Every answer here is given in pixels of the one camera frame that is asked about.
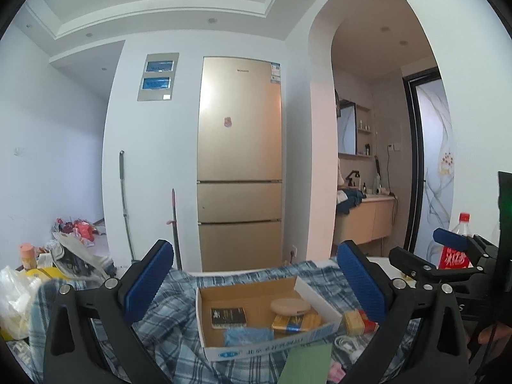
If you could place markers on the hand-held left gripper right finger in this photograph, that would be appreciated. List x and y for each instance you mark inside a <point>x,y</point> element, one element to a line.
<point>362,284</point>

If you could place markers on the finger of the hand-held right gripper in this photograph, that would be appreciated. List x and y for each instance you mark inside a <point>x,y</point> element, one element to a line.
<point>452,239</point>
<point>416,266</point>

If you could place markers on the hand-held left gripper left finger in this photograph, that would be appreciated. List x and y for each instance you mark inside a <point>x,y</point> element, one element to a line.
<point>147,282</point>

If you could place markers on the round beige disc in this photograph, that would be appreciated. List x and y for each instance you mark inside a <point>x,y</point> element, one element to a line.
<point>291,307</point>

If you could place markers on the cardboard box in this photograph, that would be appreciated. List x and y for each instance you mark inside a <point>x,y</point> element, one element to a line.
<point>248,300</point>

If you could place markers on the blue tissue packet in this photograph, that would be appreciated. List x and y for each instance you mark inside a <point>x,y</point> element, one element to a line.
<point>248,336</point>

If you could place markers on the red soda bottle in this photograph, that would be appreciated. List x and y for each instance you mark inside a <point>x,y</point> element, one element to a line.
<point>456,248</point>

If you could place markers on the yellow red packet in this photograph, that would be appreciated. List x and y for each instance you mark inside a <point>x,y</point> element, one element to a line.
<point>358,323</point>

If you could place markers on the wooden vanity cabinet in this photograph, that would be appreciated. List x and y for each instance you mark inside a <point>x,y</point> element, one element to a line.
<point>368,224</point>

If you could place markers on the blue plaid shirt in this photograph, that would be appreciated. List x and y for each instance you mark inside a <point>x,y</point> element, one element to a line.
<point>180,336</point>

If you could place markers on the crumpled printed bag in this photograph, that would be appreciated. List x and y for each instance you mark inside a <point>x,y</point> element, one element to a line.
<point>80,260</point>

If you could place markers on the floral glass door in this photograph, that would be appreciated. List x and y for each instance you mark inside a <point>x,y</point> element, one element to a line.
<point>436,160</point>

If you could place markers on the hair dryer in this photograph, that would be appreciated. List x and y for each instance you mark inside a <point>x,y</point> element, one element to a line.
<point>382,191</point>

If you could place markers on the dark clothes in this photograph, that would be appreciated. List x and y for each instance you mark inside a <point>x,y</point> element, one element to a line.
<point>350,202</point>

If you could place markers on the red trash pile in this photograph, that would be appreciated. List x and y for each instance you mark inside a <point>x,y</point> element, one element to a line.
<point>78,228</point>

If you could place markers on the pink packet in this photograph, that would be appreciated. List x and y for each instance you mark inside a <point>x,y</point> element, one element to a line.
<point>336,372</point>

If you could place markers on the yellow bag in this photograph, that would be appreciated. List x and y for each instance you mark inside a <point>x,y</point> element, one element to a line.
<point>42,272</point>

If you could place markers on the black faucet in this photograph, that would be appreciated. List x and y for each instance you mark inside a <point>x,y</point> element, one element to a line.
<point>352,176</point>

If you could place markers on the orange capped bottle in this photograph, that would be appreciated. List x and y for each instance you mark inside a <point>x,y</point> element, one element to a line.
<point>28,256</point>

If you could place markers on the white plastic bag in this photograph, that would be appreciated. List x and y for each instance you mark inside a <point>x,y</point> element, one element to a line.
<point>16,300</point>

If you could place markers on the gold refrigerator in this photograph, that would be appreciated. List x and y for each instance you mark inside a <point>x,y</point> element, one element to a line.
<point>240,168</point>

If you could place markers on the bathroom mirror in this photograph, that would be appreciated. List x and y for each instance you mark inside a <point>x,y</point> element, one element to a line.
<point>347,128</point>

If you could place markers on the pink fridge sticker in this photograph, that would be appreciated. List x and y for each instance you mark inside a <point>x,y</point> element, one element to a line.
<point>227,122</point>

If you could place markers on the grey electrical panel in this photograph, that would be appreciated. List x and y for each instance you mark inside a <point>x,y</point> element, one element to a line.
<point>158,76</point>

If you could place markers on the fridge energy label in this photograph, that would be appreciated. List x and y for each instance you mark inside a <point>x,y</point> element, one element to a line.
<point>275,72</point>

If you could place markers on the low wall outlet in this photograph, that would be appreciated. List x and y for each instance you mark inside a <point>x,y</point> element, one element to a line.
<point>292,251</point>

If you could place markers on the wall power socket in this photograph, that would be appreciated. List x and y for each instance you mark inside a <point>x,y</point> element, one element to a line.
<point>393,147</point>

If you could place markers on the bathroom wall shelf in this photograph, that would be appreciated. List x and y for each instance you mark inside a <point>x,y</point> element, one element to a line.
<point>364,130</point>

